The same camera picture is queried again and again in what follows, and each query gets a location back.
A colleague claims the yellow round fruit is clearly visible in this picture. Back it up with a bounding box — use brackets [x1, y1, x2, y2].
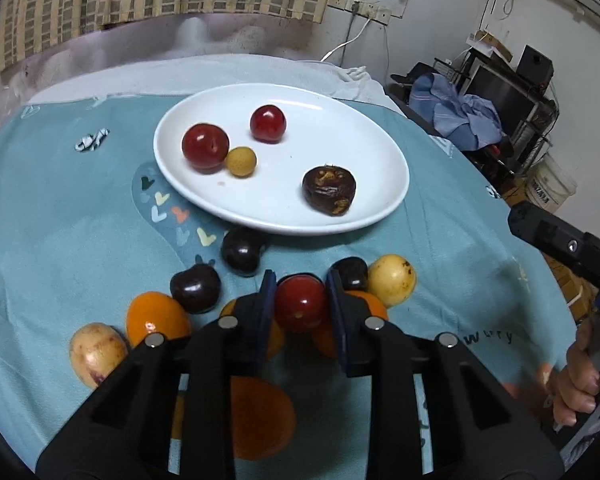
[367, 254, 417, 308]

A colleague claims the orange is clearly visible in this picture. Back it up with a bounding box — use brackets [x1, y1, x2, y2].
[219, 300, 287, 361]
[312, 290, 390, 359]
[126, 291, 193, 348]
[172, 376, 297, 462]

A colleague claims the crumpled white wrapper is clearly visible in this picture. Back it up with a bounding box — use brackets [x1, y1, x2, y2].
[74, 128, 112, 153]

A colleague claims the dark purple plum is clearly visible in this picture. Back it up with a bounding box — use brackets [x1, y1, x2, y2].
[331, 256, 370, 292]
[221, 226, 265, 277]
[169, 263, 222, 315]

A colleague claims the white bucket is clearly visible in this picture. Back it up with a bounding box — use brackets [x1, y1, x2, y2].
[525, 152, 579, 214]

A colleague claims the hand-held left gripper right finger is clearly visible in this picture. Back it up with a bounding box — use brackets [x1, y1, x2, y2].
[326, 268, 566, 480]

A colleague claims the teal printed tablecloth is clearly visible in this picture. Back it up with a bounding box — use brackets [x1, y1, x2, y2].
[0, 94, 583, 480]

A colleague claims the white wall power strip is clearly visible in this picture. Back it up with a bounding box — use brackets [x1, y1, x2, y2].
[329, 0, 394, 24]

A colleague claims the red plum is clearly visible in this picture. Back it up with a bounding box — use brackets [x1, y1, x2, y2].
[274, 274, 329, 334]
[250, 104, 287, 143]
[181, 122, 230, 171]

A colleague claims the blue clothing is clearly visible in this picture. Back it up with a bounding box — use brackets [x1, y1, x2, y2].
[409, 72, 507, 152]

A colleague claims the dark wrinkled passion fruit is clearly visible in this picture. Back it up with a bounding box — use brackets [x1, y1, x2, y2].
[301, 164, 357, 217]

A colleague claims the person's right hand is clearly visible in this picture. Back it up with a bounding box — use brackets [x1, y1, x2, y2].
[536, 317, 600, 426]

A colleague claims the white cloth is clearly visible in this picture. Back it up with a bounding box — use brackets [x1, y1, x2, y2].
[25, 52, 406, 111]

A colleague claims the black speaker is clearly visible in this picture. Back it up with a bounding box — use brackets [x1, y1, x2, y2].
[516, 44, 555, 87]

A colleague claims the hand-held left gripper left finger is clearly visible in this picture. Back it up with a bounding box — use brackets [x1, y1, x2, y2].
[35, 270, 281, 480]

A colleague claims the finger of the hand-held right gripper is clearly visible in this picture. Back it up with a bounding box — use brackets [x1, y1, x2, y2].
[508, 202, 600, 292]

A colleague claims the black monitor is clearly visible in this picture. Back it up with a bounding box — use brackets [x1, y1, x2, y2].
[462, 61, 542, 133]

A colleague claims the cardboard box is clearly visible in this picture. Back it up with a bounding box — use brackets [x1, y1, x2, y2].
[544, 254, 600, 322]

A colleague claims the white cable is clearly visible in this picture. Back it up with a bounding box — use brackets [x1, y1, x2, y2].
[320, 2, 377, 64]

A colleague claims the small yellow longan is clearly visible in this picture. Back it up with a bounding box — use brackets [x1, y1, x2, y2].
[224, 146, 257, 178]

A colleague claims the white oval plate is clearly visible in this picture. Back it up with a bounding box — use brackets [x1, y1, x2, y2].
[153, 83, 411, 237]

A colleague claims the yellow pink speckled fruit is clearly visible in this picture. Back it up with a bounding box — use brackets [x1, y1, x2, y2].
[69, 323, 130, 389]

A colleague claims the black chair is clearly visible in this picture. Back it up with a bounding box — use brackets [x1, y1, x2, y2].
[389, 62, 463, 128]

